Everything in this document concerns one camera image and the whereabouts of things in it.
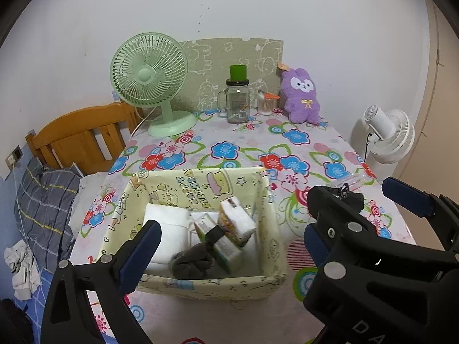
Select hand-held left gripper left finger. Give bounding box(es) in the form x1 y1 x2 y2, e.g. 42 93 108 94
41 218 163 344

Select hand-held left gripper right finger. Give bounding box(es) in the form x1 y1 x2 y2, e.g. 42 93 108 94
303 222 324 261

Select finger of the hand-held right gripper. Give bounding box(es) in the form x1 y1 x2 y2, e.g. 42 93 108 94
381 177 459 249
307 185 378 249

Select grey sock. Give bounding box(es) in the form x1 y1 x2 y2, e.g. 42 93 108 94
170 240 217 280

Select yellow printed tissue packet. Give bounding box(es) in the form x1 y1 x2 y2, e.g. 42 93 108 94
218 198 258 248

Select yellow printed fabric storage box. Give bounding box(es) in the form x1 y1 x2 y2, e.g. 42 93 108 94
98 167 287 301

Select white tissue packet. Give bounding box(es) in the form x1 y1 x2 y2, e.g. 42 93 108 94
194 214 244 273

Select clear plastic wrapper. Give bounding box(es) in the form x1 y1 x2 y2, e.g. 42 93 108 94
332 173 370 191

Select white padded packet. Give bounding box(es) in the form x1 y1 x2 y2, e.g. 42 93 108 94
143 204 192 273

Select white standing fan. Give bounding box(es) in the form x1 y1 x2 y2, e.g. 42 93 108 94
349 105 416 165

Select white blanket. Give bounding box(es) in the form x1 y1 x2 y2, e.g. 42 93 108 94
68 174 115 237

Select beige door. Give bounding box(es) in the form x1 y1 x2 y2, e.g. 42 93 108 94
414 0 459 201

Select grey plaid pillow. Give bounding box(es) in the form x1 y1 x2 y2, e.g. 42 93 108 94
14 158 83 273

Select purple plush bunny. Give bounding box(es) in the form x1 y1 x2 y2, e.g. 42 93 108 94
277 62 322 124

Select white crumpled cloth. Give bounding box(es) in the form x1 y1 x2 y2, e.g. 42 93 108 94
3 240 42 302

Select blue bedsheet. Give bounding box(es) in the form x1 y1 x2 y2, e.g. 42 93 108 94
0 269 144 344

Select small jar with orange lid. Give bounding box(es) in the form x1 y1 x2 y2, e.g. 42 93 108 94
257 91 279 116

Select glass jar with green lid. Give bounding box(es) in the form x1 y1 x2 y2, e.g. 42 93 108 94
217 65 250 124

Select wooden bed headboard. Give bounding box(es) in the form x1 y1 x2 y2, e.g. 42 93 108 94
25 102 144 171

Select green desk fan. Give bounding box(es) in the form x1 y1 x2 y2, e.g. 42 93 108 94
110 32 197 137

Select green patterned board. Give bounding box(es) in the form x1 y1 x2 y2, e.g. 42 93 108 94
178 37 284 112

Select black fan cable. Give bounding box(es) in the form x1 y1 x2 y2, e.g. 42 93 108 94
363 132 375 160

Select white fan cable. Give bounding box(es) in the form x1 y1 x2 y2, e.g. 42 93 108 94
130 105 155 138

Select wall socket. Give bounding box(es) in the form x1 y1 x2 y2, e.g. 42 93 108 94
6 144 24 165

